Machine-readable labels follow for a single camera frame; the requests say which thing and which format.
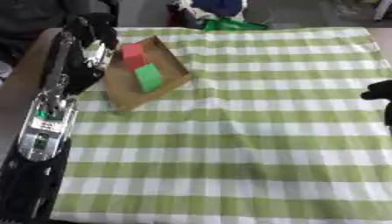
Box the tan cardboard box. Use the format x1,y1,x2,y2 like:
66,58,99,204
102,35,193,113

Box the green block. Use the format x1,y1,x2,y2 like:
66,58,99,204
133,62,165,94

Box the green bag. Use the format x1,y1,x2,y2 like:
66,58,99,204
202,17,270,32

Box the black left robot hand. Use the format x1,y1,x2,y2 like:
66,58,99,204
39,12,123,96

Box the red block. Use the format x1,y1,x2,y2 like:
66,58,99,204
121,43,151,72

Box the pile of bags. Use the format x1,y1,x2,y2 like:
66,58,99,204
165,0,251,29

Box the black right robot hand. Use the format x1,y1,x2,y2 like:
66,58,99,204
360,80,392,127

